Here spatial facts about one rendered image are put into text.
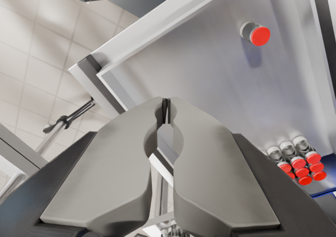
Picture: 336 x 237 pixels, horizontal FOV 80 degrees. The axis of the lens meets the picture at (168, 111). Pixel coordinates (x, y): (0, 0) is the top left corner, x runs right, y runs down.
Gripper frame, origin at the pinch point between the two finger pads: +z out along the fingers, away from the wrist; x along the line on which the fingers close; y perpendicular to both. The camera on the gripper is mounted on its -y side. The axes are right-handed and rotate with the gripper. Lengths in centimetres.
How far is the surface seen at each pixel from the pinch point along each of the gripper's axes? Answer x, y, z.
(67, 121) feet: -65, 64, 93
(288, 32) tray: 15.4, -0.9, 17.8
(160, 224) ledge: -2.1, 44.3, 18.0
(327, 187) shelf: 32.6, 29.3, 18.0
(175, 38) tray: 0.6, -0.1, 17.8
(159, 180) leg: -5, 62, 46
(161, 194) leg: -3, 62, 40
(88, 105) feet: -52, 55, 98
